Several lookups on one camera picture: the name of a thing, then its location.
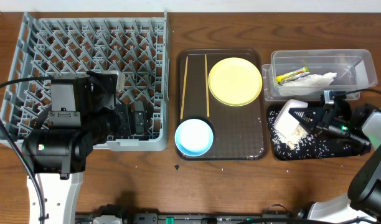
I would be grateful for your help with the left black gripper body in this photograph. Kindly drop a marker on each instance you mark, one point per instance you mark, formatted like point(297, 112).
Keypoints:
point(139, 118)

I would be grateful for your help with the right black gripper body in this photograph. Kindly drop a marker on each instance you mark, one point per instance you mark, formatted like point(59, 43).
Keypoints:
point(335, 125)

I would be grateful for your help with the white shallow bowl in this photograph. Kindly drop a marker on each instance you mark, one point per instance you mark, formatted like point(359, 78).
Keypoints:
point(285, 124)

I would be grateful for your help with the white napkin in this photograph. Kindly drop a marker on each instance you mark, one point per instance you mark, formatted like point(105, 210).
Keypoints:
point(307, 85)

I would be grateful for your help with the green orange snack wrapper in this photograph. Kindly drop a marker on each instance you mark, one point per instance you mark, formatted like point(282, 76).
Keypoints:
point(290, 76)

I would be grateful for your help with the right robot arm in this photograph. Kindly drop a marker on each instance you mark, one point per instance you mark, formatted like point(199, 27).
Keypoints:
point(361, 133)

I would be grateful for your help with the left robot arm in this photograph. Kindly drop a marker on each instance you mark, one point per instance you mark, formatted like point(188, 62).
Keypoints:
point(58, 158)

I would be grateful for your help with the black waste tray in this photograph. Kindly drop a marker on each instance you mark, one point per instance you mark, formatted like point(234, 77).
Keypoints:
point(311, 147)

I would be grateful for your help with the grey dishwasher rack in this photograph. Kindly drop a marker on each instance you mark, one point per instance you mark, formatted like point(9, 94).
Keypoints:
point(135, 46)

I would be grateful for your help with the food scraps rice pile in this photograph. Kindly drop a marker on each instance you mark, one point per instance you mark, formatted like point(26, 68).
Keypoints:
point(293, 140)

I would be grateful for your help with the clear plastic bin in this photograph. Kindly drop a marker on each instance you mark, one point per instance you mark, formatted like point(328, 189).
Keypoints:
point(354, 67)

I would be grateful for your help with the light blue bowl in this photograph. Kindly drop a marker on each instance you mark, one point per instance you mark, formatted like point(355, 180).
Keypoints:
point(194, 137)

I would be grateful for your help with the right wooden chopstick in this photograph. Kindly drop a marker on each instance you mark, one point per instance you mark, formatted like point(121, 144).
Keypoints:
point(207, 86)

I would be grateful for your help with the wooden chopstick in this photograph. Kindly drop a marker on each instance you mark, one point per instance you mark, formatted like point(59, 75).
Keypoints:
point(184, 88)
point(207, 86)

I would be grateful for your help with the left wooden chopstick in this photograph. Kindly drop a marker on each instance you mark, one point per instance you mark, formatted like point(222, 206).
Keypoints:
point(184, 88)

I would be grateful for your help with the dark brown serving tray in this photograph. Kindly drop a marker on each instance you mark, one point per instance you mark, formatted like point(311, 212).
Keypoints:
point(240, 132)

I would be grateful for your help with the yellow plate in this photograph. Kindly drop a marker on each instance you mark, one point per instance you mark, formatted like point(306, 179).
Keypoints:
point(235, 81)

